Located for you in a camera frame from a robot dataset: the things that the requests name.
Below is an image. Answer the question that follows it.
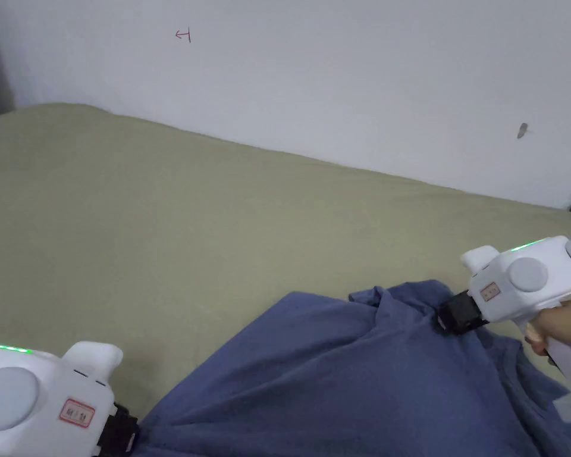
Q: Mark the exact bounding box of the dark blue shirt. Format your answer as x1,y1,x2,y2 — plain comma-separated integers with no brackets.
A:
140,280,571,457

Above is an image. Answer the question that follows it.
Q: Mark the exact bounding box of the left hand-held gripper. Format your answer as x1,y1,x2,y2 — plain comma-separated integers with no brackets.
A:
0,340,141,457

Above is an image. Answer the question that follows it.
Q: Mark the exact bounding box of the bed with pale green sheet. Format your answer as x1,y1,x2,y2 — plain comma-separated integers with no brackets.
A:
0,102,571,429

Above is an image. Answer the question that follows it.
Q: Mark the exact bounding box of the person's right hand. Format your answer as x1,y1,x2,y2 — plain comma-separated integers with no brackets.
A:
525,299,571,357

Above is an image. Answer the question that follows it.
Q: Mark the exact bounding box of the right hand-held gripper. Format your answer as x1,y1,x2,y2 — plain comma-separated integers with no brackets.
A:
437,235,571,422

